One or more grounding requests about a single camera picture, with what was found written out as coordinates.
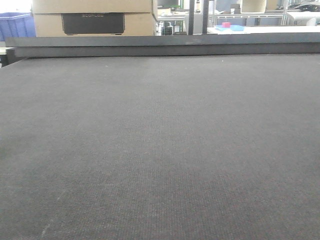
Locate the white background table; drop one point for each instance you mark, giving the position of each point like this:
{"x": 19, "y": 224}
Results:
{"x": 238, "y": 29}

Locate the black vertical post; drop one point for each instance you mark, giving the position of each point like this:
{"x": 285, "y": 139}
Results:
{"x": 191, "y": 17}

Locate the blue crate in background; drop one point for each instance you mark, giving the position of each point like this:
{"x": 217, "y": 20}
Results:
{"x": 16, "y": 24}

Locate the dark conveyor side rail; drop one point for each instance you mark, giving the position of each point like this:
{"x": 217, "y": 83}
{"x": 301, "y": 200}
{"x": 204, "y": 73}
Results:
{"x": 165, "y": 46}

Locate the small red block on table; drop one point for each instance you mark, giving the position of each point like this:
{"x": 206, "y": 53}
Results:
{"x": 226, "y": 25}

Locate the cardboard box with black label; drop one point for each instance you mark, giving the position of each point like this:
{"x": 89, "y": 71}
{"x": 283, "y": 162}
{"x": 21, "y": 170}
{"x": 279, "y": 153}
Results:
{"x": 81, "y": 18}

